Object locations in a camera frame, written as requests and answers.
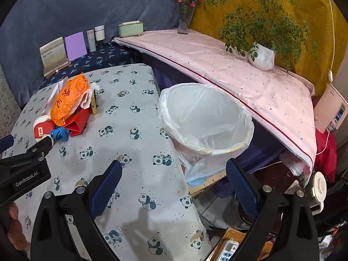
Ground gold and black box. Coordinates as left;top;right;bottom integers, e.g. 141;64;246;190
90;90;99;115

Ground trash bin with white liner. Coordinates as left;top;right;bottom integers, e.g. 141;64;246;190
157;83;254;188

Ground white jar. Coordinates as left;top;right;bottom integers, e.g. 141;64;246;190
94;25;106;41

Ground pink cloth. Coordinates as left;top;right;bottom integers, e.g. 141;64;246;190
112;29;318;174

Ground white power strip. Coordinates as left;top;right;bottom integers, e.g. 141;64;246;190
215;239;240;261

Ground white round appliance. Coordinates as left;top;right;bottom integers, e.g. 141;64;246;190
307;171;327;215

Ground dark purple cloth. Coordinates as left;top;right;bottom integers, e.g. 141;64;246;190
140;53;283;174

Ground red box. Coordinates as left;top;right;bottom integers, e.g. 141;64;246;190
63;107;91;137

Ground wooden tray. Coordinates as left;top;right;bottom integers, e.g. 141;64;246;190
211;228;274;261

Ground purple card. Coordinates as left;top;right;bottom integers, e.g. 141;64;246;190
65;32;87;62

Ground blue-grey cloth backdrop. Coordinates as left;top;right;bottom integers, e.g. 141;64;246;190
0;0;200;106

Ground blue tape measure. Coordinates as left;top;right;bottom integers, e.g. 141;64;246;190
50;126;69;142

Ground glass vase with pink flowers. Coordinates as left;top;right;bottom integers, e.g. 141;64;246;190
172;0;202;35

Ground light green tissue box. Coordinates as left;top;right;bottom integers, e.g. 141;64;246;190
117;21;144;38

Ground red cloth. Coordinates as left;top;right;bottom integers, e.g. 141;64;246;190
314;129;338;182

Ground white cable with switch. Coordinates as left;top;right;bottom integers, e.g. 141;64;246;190
325;0;336;83

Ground pink panel device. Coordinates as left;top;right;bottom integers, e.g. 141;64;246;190
313;84;348;134

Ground clear plastic bag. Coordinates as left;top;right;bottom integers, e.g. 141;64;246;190
280;152;310;177

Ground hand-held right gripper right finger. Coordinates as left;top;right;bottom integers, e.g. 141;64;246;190
226;158;320;261

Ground green plant in white pot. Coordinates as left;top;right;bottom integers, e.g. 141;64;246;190
204;0;318;72

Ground panda printed cloth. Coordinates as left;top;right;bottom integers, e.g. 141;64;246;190
0;63;212;261

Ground navy patterned cloth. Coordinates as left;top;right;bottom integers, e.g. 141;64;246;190
41;41;142;89

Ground white tube bottle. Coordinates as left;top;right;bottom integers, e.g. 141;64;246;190
87;30;97;52

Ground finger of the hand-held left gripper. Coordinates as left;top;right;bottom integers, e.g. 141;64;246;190
0;134;15;154
0;135;53;166

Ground person's left hand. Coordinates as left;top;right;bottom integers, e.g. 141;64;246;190
0;201;28;251

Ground orange plastic bag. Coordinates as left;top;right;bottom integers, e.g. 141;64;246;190
50;72;90;127

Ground wooden board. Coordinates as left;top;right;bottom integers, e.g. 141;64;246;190
187;171;227;196

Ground mustard yellow cloth backdrop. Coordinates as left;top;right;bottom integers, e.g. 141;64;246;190
189;0;348;98

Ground white and red packet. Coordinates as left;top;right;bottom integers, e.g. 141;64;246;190
33;115;55;142

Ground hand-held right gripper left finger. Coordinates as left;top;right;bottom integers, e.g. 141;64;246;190
30;160;123;261

